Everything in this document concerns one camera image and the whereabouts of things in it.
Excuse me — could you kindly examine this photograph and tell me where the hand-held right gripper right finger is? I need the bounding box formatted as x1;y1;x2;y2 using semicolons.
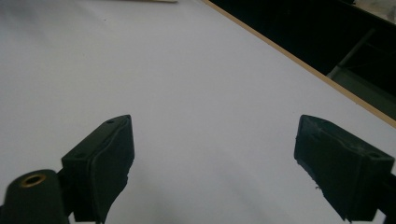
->
293;114;396;223

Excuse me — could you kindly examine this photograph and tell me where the grey metal table frame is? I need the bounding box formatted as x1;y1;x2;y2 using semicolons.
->
326;27;396;120

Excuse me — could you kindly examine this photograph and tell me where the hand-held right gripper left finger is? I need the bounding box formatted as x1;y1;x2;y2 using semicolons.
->
61;114;135;224

